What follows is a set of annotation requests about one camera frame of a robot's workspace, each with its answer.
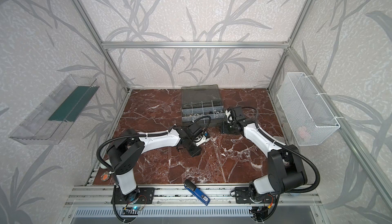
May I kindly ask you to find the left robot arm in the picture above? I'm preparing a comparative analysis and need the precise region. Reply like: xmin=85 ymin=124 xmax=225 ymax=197
xmin=96 ymin=122 xmax=210 ymax=204

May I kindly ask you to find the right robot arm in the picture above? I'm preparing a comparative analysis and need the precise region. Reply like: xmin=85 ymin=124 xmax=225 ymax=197
xmin=222 ymin=106 xmax=321 ymax=203

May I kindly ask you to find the grey compartment organizer box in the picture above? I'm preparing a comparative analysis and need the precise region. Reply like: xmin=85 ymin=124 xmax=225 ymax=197
xmin=181 ymin=84 xmax=225 ymax=127

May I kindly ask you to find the blue black utility knife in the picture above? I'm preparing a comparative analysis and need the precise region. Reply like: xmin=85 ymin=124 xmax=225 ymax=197
xmin=184 ymin=179 xmax=210 ymax=206

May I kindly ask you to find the pink object in basket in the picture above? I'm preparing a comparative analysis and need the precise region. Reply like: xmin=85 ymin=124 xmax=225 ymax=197
xmin=297 ymin=126 xmax=310 ymax=140

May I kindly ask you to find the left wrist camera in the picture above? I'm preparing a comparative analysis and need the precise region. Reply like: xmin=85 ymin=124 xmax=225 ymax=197
xmin=195 ymin=132 xmax=210 ymax=146

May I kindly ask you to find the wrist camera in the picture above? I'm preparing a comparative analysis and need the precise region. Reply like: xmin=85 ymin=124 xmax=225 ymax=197
xmin=225 ymin=109 xmax=233 ymax=124
xmin=195 ymin=132 xmax=210 ymax=146

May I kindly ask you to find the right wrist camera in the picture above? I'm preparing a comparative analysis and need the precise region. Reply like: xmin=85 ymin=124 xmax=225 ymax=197
xmin=225 ymin=109 xmax=233 ymax=124

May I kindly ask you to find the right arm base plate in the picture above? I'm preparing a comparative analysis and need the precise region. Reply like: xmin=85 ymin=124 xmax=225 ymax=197
xmin=234 ymin=187 xmax=276 ymax=205

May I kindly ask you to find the white wire mesh basket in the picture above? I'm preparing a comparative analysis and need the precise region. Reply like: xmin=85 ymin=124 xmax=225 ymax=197
xmin=277 ymin=72 xmax=340 ymax=146

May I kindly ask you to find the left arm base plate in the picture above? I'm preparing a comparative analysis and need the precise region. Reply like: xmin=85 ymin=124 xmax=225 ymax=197
xmin=111 ymin=186 xmax=155 ymax=205

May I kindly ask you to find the aluminium front rail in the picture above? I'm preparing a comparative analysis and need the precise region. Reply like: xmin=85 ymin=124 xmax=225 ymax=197
xmin=62 ymin=183 xmax=322 ymax=208

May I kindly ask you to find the clear acrylic wall shelf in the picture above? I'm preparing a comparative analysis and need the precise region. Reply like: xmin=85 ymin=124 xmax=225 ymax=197
xmin=9 ymin=75 xmax=100 ymax=145

